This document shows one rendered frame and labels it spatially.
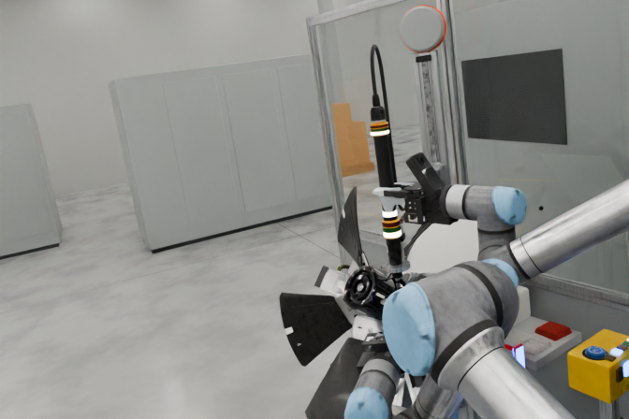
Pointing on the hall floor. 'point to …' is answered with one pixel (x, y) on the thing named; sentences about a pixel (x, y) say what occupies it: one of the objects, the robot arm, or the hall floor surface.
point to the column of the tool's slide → (432, 110)
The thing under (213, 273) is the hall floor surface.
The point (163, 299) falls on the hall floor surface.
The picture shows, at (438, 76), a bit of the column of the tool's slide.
